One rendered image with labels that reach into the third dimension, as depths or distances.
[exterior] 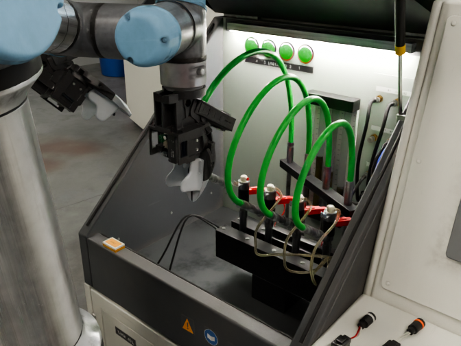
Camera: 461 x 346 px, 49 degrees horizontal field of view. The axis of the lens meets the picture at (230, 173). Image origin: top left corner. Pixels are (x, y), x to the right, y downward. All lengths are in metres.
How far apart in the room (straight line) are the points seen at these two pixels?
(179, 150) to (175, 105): 0.07
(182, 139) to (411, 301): 0.56
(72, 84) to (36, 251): 0.62
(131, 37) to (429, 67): 0.58
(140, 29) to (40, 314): 0.37
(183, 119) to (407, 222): 0.49
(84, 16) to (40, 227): 0.38
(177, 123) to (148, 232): 0.73
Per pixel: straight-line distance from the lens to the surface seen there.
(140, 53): 0.67
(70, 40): 0.71
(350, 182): 1.15
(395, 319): 1.06
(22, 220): 0.41
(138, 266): 1.22
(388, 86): 1.28
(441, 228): 1.02
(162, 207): 1.51
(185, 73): 0.79
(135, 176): 1.40
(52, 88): 1.01
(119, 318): 1.40
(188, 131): 0.80
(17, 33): 0.34
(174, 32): 0.68
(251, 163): 1.58
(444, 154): 1.00
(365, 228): 1.02
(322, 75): 1.36
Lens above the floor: 1.63
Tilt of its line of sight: 24 degrees down
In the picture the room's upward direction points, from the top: straight up
